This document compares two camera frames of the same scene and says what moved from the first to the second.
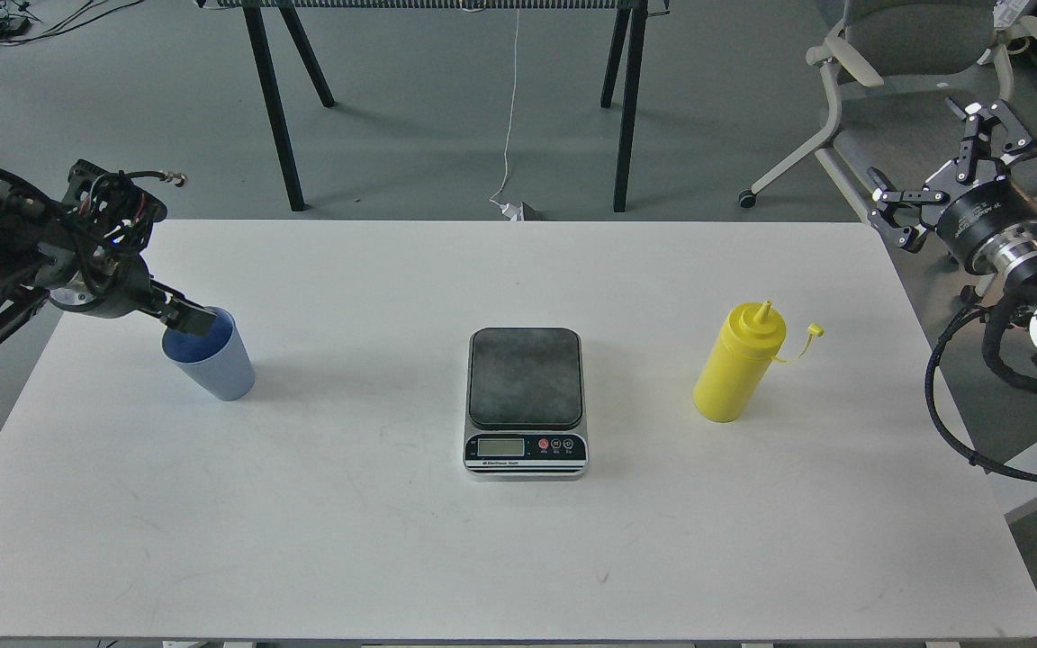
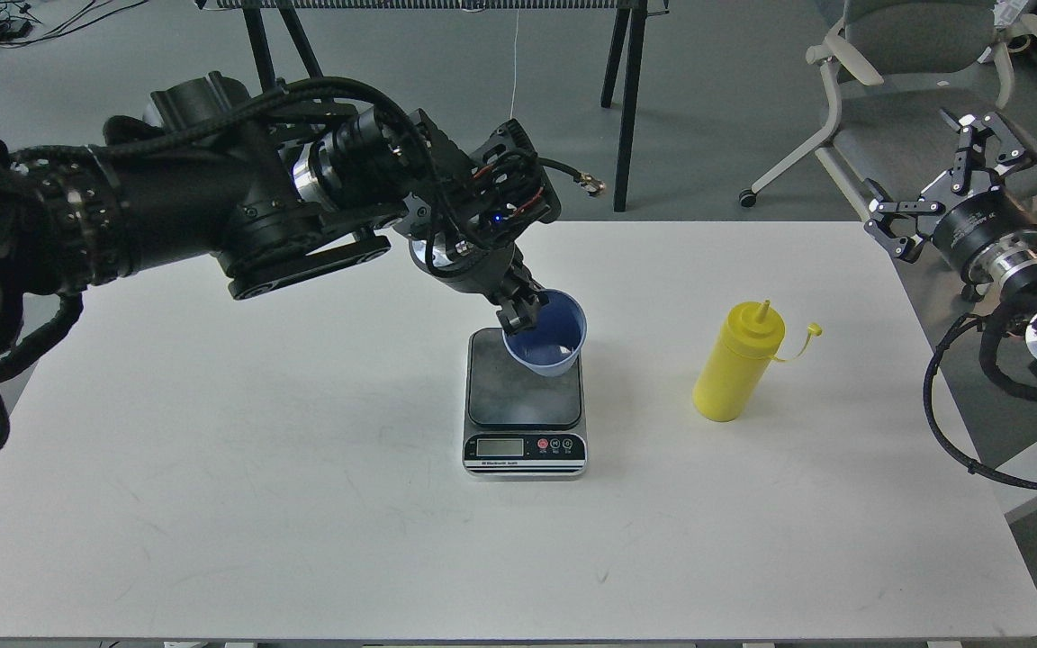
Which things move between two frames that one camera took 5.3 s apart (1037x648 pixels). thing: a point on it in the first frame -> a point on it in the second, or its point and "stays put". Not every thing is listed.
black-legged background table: x=631 y=25 stays put
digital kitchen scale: x=526 y=411 stays put
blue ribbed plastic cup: x=217 y=361 -> x=552 y=346
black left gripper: x=110 y=218 -> x=465 y=217
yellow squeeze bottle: x=741 y=355 stays put
